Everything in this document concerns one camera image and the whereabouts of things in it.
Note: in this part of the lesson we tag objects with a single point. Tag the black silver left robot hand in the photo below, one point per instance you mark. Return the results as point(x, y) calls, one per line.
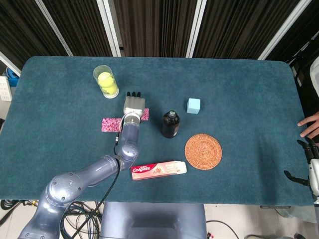
point(134, 104)

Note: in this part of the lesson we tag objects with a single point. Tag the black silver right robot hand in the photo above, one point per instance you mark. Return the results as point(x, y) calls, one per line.
point(314, 174)

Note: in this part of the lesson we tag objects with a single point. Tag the bare human hand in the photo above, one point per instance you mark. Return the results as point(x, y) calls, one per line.
point(312, 124)

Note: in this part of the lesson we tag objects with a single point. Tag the pink patterned block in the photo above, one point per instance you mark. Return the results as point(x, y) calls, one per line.
point(145, 114)
point(111, 125)

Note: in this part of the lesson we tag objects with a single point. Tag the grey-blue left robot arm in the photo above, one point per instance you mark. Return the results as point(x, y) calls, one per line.
point(99, 169)

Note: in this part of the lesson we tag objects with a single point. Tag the clear plastic ball tube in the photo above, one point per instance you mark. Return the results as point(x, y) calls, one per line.
point(112, 95)

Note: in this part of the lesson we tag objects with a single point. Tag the yellow tennis ball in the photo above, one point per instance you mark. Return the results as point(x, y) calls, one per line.
point(111, 89)
point(105, 78)

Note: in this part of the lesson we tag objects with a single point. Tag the dark glass bottle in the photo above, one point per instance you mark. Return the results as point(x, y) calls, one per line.
point(170, 127)

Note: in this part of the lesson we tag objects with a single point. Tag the light blue foam cube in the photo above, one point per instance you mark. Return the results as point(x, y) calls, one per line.
point(193, 105)

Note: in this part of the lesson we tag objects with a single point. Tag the red Colgate toothpaste box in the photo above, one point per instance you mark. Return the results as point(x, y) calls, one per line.
point(159, 170)

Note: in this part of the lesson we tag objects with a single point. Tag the teal velvet table cloth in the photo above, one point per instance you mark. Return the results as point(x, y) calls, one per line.
point(236, 99)

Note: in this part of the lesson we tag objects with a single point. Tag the dark brown pleated curtain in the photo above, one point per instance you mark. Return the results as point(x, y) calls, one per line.
point(154, 25)

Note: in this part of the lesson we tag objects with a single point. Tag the round woven rattan coaster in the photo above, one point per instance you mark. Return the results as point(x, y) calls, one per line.
point(203, 152)

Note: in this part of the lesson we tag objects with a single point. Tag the grey-blue robot torso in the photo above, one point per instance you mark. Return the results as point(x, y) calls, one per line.
point(153, 219)

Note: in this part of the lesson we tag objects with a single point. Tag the white power strip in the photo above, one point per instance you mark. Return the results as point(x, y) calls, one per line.
point(4, 88)

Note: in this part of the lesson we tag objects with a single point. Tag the white frame post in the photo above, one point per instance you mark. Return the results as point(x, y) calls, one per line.
point(197, 27)
point(53, 27)
point(109, 27)
point(281, 30)

